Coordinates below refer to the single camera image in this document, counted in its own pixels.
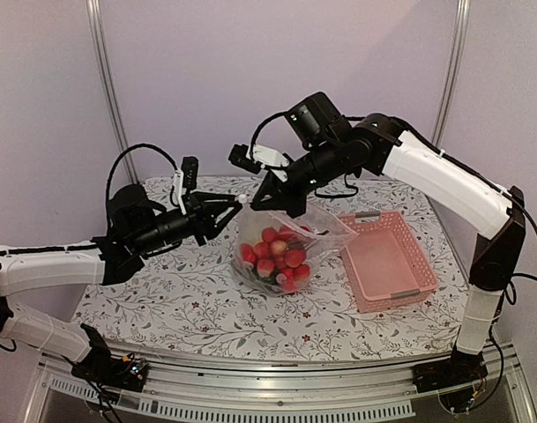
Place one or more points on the left aluminium frame post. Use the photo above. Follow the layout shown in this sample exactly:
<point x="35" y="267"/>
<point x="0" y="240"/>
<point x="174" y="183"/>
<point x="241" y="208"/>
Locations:
<point x="95" y="21"/>

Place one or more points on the red yellow peach toy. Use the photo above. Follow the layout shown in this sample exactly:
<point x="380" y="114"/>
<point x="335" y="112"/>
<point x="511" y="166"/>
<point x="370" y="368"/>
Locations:
<point x="269" y="234"/>

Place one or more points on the front aluminium rail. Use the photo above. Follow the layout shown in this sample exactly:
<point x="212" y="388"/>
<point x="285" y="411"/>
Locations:
<point x="186" y="387"/>

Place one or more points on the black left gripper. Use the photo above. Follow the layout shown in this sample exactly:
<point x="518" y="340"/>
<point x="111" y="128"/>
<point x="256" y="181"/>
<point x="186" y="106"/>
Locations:
<point x="202" y="222"/>

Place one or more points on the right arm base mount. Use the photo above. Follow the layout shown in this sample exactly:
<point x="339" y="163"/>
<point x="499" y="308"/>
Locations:
<point x="459" y="380"/>

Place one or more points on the red strawberry toy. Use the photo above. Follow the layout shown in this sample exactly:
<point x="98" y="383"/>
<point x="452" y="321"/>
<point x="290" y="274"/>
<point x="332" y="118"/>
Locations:
<point x="293" y="279"/>

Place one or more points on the pink perforated plastic basket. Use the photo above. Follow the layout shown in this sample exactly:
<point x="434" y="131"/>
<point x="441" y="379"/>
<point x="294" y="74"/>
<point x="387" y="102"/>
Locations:
<point x="385" y="265"/>

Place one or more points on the right aluminium frame post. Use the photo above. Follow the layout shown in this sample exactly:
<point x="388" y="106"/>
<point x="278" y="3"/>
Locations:
<point x="451" y="76"/>

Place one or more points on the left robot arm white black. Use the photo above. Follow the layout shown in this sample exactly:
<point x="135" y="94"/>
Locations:
<point x="138" y="229"/>

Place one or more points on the aluminium frame post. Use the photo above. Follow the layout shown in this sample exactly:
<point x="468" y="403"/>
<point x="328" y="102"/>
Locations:
<point x="451" y="76"/>
<point x="95" y="21"/>

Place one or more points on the small red peach toy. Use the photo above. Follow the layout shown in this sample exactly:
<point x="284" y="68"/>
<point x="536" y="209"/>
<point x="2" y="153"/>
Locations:
<point x="265" y="267"/>

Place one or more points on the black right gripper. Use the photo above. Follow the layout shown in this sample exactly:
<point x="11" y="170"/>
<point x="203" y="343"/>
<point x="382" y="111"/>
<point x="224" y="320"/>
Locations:
<point x="269" y="185"/>

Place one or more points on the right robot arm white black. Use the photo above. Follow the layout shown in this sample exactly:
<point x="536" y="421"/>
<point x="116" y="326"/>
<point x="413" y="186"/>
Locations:
<point x="337" y="145"/>

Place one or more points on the red yellow apple toy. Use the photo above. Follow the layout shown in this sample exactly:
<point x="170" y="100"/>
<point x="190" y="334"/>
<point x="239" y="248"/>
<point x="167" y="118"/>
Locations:
<point x="278" y="247"/>

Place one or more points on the clear zip top bag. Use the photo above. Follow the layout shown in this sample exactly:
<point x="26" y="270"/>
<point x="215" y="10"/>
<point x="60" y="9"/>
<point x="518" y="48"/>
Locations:
<point x="318" y="232"/>

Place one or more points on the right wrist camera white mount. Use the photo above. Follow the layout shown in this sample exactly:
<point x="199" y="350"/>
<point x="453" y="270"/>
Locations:
<point x="256" y="158"/>

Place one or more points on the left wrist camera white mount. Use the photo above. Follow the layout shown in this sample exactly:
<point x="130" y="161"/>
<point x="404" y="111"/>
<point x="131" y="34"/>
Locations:
<point x="183" y="182"/>

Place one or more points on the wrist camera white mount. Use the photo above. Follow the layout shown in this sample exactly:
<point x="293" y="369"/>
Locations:
<point x="183" y="182"/>
<point x="256" y="158"/>

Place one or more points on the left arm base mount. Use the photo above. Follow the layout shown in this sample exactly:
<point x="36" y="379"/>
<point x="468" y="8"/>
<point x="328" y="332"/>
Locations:
<point x="100" y="367"/>

